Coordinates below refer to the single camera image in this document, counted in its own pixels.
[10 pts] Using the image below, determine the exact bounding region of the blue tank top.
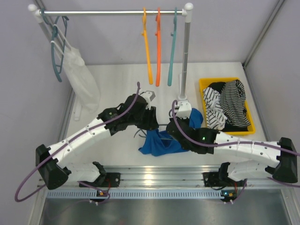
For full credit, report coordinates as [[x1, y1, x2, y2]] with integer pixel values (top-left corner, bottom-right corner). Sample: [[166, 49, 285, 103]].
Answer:
[[138, 108, 203, 157]]

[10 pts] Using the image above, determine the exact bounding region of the dark blue-grey hanger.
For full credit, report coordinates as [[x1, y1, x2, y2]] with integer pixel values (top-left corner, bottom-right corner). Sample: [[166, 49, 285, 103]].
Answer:
[[134, 122, 174, 143]]

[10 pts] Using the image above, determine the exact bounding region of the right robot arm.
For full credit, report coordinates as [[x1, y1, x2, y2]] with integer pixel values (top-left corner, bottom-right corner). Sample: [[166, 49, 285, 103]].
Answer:
[[166, 117, 299, 187]]

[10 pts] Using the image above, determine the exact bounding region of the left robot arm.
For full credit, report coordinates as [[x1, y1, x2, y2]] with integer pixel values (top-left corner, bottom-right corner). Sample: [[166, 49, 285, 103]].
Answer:
[[36, 91, 158, 190]]

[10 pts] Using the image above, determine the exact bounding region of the yellow hanger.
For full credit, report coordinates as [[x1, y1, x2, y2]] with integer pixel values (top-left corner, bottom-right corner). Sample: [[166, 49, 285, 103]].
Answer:
[[141, 8, 153, 85]]

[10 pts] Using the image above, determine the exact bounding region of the white garment on hanger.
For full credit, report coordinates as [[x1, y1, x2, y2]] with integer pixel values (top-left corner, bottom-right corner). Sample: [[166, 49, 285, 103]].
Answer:
[[62, 39, 100, 113]]

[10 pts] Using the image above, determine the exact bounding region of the teal hanger right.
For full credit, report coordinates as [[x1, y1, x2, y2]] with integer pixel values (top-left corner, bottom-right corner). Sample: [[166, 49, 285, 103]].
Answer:
[[167, 7, 178, 87]]

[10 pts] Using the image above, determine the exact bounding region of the orange hanger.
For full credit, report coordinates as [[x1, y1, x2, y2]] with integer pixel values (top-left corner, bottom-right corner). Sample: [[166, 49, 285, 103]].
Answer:
[[155, 7, 161, 87]]

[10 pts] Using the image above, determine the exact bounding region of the teal hanger with garment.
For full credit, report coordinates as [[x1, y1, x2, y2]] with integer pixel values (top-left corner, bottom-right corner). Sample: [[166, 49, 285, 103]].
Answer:
[[40, 8, 69, 83]]

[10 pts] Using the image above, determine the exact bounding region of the black garment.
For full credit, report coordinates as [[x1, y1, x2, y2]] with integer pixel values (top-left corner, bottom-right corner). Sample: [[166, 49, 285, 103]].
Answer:
[[209, 82, 226, 94]]

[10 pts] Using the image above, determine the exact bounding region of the silver clothes rack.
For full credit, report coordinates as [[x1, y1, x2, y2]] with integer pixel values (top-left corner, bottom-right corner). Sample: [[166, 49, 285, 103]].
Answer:
[[28, 3, 194, 101]]

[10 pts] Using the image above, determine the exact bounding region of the corner metal profile left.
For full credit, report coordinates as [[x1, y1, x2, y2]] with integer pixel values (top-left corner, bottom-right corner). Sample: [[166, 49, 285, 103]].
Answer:
[[28, 0, 80, 225]]

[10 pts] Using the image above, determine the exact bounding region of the corner metal profile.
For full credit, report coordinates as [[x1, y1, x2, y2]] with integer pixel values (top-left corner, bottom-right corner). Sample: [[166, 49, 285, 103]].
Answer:
[[28, 0, 80, 225], [242, 0, 286, 70]]

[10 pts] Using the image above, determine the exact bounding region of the corner metal profile right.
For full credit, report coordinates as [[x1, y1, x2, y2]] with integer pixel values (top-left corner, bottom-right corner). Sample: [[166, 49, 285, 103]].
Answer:
[[242, 0, 286, 70]]

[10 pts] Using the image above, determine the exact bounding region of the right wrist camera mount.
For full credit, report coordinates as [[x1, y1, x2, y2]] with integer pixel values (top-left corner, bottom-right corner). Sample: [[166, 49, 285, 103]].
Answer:
[[175, 100, 192, 119]]

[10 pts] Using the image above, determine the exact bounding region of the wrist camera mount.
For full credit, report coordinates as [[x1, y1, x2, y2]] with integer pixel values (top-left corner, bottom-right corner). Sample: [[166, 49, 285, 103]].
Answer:
[[175, 100, 192, 119], [140, 90, 156, 108]]

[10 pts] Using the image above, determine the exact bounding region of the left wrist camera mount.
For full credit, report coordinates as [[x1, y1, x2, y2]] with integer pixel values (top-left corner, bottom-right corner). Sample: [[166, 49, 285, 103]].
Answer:
[[140, 90, 156, 108]]

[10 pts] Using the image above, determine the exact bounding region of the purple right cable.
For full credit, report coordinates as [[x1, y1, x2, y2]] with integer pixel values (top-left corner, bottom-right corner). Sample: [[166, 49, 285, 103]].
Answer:
[[171, 100, 300, 188]]

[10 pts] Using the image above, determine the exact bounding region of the purple cable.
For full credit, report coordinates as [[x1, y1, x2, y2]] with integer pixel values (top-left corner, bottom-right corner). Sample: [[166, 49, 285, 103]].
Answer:
[[171, 100, 300, 188], [14, 81, 141, 203]]

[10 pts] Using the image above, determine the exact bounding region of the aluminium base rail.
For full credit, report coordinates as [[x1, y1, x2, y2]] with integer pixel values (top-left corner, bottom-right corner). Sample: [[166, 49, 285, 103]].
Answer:
[[42, 165, 285, 202]]

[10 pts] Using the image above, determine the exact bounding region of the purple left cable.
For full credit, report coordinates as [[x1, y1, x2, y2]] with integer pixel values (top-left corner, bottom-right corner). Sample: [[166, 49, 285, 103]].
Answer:
[[14, 81, 141, 203]]

